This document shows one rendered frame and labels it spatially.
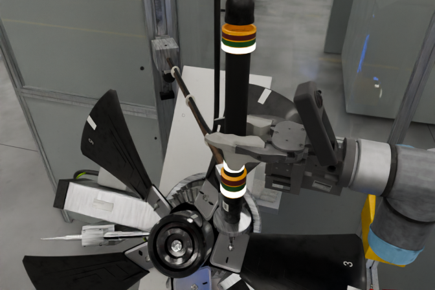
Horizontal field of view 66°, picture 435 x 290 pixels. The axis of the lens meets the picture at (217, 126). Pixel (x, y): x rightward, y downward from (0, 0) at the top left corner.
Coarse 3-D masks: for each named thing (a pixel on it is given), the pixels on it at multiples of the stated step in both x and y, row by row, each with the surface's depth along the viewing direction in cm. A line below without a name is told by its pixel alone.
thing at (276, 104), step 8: (256, 88) 70; (264, 88) 69; (256, 96) 69; (272, 96) 67; (280, 96) 65; (248, 104) 70; (256, 104) 68; (264, 104) 67; (272, 104) 66; (280, 104) 65; (288, 104) 64; (224, 112) 76; (248, 112) 69; (256, 112) 67; (264, 112) 66; (272, 112) 65; (280, 112) 64; (288, 112) 63; (296, 112) 62; (296, 120) 61; (224, 128) 74; (208, 168) 73; (248, 168) 63; (208, 176) 71
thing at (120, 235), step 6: (78, 234) 83; (108, 234) 80; (114, 234) 80; (120, 234) 80; (126, 234) 79; (132, 234) 79; (138, 234) 79; (144, 234) 79; (66, 240) 83; (72, 240) 83; (78, 240) 82; (108, 240) 80; (114, 240) 80
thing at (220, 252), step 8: (224, 240) 68; (240, 240) 69; (248, 240) 69; (216, 248) 67; (224, 248) 67; (240, 248) 67; (216, 256) 65; (224, 256) 65; (232, 256) 66; (240, 256) 66; (216, 264) 64; (224, 264) 64; (232, 264) 64; (240, 264) 64
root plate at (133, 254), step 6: (138, 246) 68; (144, 246) 68; (126, 252) 68; (132, 252) 69; (138, 252) 69; (144, 252) 70; (132, 258) 70; (138, 258) 70; (144, 258) 71; (138, 264) 71; (144, 264) 72; (150, 264) 73
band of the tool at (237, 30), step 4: (228, 24) 43; (224, 28) 41; (228, 28) 43; (232, 28) 44; (236, 28) 44; (240, 28) 44; (244, 28) 44; (248, 28) 43; (252, 28) 43; (228, 32) 40; (232, 32) 40; (236, 32) 40; (240, 32) 40; (244, 32) 40; (248, 32) 40; (252, 32) 41; (228, 40) 41; (248, 40) 41; (224, 44) 42; (236, 48) 41; (240, 48) 41; (248, 52) 42
